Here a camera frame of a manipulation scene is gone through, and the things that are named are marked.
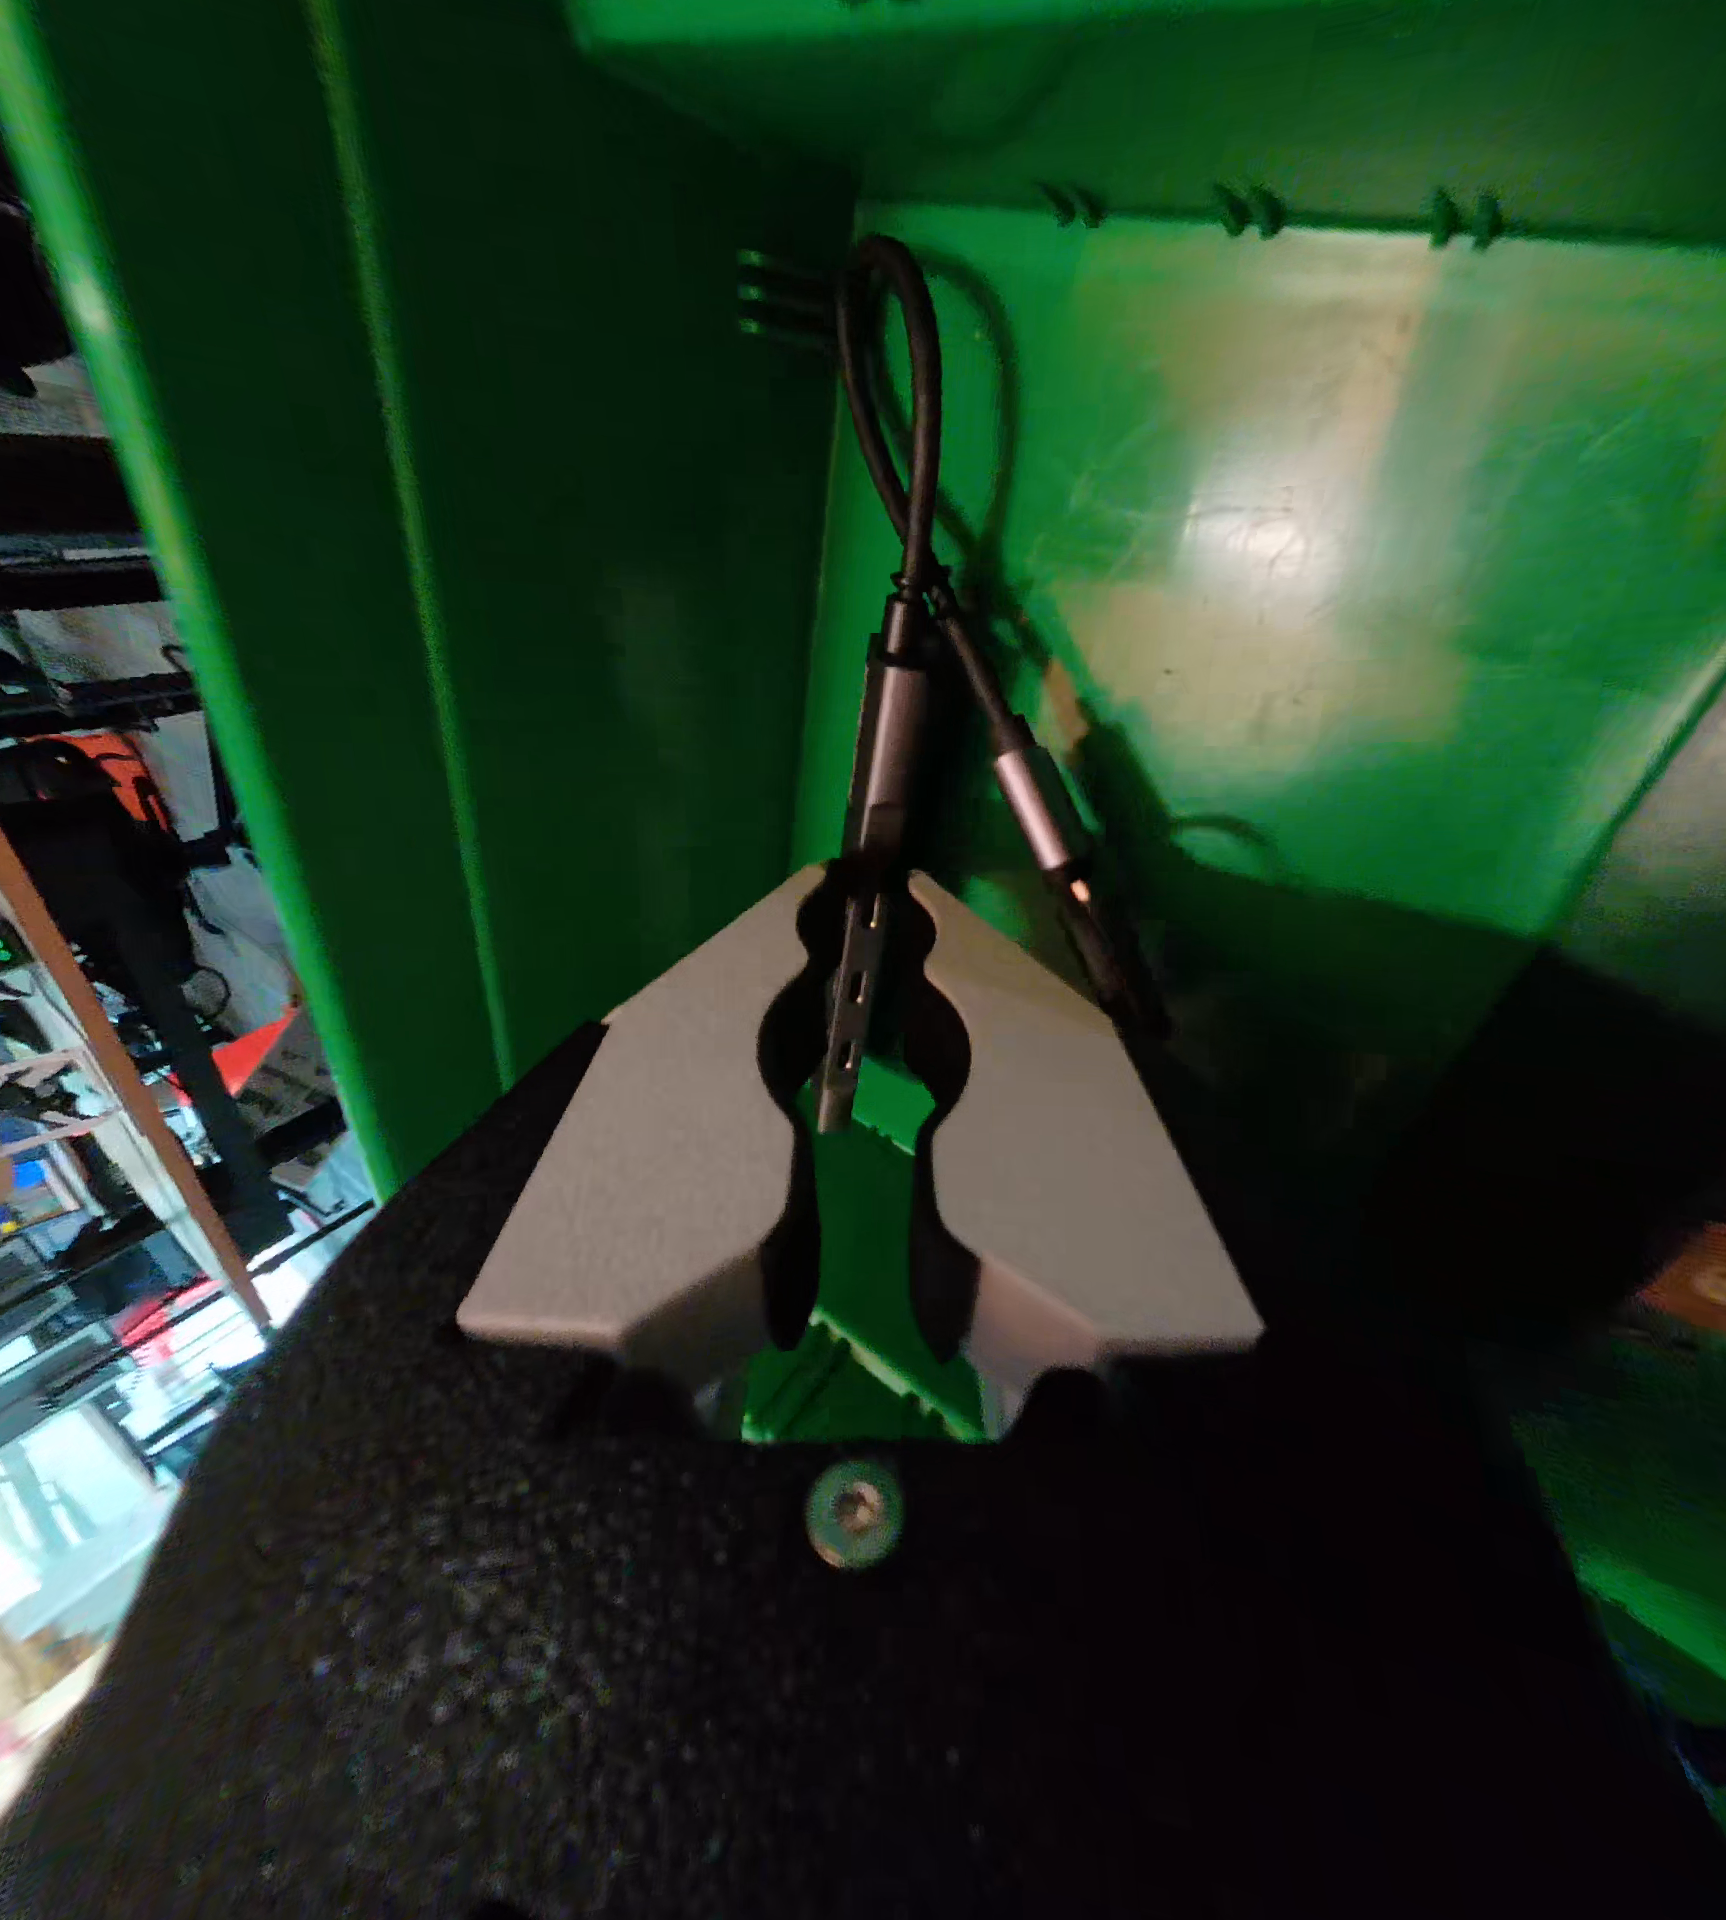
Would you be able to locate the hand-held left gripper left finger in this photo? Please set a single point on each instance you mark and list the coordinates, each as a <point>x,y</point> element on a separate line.
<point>636,1183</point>

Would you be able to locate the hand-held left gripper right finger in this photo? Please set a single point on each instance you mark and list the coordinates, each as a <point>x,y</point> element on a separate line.
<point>1087,1183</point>

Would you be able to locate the green plastic bin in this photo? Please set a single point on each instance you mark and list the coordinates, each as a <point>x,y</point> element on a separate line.
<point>582,527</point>

